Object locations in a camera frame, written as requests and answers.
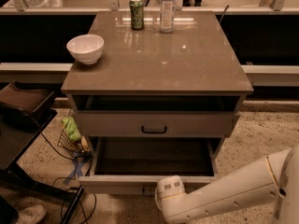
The grey drawer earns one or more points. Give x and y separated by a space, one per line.
155 124
134 165

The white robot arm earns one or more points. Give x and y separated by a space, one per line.
274 178

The grey drawer cabinet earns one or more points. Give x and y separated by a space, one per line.
194 68

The green bag in basket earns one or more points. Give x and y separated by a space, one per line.
71 128

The white ceramic bowl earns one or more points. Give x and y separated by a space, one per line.
86 49

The green soda can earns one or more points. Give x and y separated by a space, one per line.
137 14

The clear plastic water bottle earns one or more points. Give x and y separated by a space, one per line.
167 10

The black cart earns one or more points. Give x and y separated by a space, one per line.
14 141

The white sneaker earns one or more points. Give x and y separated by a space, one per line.
31 215

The wire basket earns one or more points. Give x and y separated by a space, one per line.
74 148

